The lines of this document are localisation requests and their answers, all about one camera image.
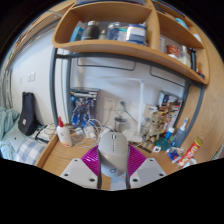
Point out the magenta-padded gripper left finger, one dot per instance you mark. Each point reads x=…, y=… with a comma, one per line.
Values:
x=78, y=171

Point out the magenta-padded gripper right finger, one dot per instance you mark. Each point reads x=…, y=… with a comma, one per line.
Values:
x=148, y=171

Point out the grey computer mouse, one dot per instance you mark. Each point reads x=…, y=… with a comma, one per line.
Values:
x=113, y=150

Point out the small white cube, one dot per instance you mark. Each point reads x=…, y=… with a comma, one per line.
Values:
x=156, y=149

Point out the teal round dish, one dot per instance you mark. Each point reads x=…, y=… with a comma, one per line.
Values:
x=162, y=144

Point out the blue snack packet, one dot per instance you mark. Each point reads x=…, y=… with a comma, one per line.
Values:
x=175, y=155

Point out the white pump bottle red cap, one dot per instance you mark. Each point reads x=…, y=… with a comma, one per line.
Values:
x=65, y=135

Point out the white charger block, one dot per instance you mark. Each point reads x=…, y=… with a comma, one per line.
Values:
x=90, y=131

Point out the blue white tube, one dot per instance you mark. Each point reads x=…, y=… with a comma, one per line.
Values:
x=170, y=133

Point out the white mug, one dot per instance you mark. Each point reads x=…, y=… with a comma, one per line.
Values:
x=191, y=163

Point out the blue spray bottle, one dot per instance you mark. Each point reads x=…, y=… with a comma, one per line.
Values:
x=180, y=136

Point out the blue checked bed sheet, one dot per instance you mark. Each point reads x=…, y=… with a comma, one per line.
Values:
x=28, y=151

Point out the blue robot model kit box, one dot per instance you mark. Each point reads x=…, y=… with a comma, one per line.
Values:
x=83, y=106

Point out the black bag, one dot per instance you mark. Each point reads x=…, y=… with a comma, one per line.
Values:
x=27, y=115

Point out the white printed model box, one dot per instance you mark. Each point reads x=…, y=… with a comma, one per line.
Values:
x=170, y=98

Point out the teal blanket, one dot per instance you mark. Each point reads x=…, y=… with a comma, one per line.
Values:
x=6, y=123

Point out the wooden shelf unit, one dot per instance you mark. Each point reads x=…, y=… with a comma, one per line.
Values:
x=116, y=48

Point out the grey metal desk frame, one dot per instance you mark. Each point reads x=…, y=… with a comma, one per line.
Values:
x=52, y=83

